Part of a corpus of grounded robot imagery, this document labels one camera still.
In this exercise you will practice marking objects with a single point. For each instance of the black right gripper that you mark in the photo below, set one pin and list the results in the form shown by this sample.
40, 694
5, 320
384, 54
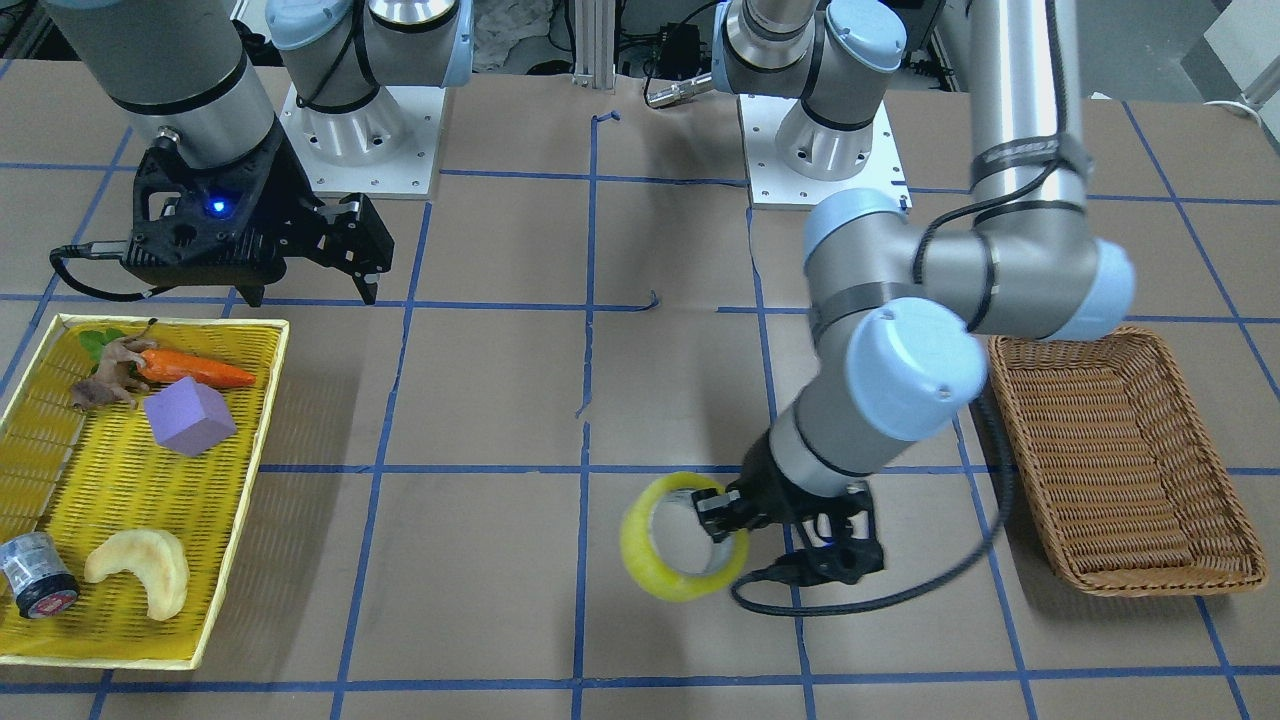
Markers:
287, 181

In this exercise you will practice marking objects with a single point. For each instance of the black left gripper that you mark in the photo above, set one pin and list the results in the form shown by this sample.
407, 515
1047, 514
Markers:
775, 489

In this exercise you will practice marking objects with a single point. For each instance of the yellow tape roll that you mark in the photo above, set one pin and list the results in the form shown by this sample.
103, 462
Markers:
666, 551

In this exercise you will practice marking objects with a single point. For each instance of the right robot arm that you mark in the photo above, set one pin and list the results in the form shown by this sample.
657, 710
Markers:
186, 65

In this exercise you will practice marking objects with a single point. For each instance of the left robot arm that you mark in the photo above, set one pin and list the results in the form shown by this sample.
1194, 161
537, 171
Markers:
896, 310

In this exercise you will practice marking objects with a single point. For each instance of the orange carrot toy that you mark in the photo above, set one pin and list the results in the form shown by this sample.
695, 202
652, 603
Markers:
167, 366

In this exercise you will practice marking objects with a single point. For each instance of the purple foam cube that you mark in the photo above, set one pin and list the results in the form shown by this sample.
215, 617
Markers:
189, 417

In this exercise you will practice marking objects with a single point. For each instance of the pale banana toy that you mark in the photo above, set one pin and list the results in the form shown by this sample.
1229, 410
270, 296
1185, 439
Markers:
155, 557

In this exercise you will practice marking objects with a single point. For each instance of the brown wicker basket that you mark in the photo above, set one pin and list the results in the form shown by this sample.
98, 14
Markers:
1130, 496

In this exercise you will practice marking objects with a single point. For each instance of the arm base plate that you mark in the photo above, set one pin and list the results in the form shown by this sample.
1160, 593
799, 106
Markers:
793, 163
390, 149

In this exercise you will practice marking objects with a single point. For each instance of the aluminium frame post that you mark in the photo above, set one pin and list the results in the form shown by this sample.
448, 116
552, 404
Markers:
594, 41

